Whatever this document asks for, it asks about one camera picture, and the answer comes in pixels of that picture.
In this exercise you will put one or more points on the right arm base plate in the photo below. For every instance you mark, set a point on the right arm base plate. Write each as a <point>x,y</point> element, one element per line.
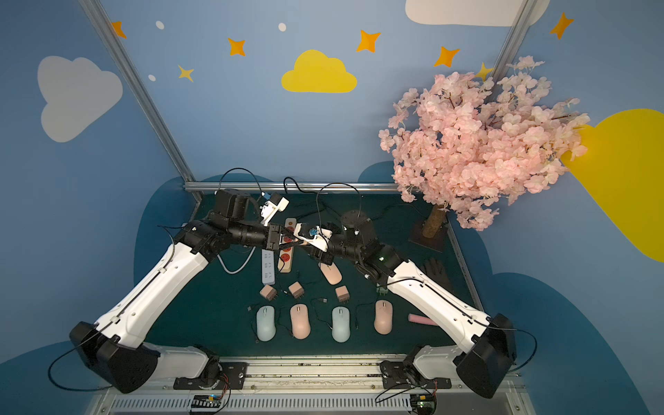
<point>395,375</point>

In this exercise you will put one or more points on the pink wireless mouse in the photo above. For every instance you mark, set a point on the pink wireless mouse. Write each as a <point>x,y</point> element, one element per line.
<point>299,316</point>
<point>384,312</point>

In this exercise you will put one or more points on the white power strip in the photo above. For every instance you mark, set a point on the white power strip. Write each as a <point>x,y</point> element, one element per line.
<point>267,267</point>

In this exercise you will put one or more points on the pink purple garden rake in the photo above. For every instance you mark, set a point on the pink purple garden rake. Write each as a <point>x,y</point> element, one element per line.
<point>422,320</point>

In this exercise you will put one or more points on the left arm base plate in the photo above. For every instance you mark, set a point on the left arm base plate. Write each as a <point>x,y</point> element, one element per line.
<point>217,376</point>

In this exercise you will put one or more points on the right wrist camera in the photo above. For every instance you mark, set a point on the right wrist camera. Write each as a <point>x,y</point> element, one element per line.
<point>314,236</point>

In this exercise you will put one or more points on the green circuit board right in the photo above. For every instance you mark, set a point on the green circuit board right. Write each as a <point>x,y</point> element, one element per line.
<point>422,404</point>

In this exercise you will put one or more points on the pink USB charger plug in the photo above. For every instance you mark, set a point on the pink USB charger plug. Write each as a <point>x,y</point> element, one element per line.
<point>342,294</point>

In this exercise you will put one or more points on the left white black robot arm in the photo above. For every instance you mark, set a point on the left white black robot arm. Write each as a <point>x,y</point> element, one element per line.
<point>114,347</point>

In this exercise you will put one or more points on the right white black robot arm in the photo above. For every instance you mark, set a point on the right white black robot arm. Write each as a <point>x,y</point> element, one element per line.
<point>485,348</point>

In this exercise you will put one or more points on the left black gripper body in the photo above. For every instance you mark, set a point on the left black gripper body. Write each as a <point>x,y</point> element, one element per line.
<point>272,238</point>

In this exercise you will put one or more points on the pink wireless mouse front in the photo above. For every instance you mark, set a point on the pink wireless mouse front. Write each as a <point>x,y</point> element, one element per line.
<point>299,316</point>

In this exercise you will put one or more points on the light green wireless mouse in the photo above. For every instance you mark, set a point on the light green wireless mouse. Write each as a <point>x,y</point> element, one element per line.
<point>265,323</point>

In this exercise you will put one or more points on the green circuit board left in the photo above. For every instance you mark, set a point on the green circuit board left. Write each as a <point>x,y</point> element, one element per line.
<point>205,404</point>

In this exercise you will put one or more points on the beige wooden power strip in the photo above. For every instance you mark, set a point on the beige wooden power strip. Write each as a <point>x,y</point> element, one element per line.
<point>285,258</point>

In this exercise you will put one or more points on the aluminium back frame bar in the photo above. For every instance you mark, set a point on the aluminium back frame bar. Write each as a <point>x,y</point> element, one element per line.
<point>291,186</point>

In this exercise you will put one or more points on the green circuit board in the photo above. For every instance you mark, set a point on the green circuit board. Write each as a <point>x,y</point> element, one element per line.
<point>422,404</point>
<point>205,404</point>

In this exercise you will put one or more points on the pink USB charger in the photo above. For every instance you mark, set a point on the pink USB charger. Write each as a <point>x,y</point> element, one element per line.
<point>296,290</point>
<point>268,292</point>

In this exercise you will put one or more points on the black green work glove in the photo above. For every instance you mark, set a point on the black green work glove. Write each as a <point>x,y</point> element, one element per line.
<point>434,269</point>

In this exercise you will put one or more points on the aluminium front rail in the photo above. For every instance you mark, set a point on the aluminium front rail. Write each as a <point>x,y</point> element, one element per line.
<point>316,385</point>

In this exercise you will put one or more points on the peach wireless mouse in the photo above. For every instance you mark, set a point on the peach wireless mouse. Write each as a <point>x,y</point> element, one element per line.
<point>331,273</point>

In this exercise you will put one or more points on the pink cherry blossom tree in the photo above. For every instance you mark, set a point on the pink cherry blossom tree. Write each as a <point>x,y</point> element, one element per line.
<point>469,141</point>

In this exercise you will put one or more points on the light blue wireless mouse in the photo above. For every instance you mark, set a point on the light blue wireless mouse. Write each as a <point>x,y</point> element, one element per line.
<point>340,324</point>

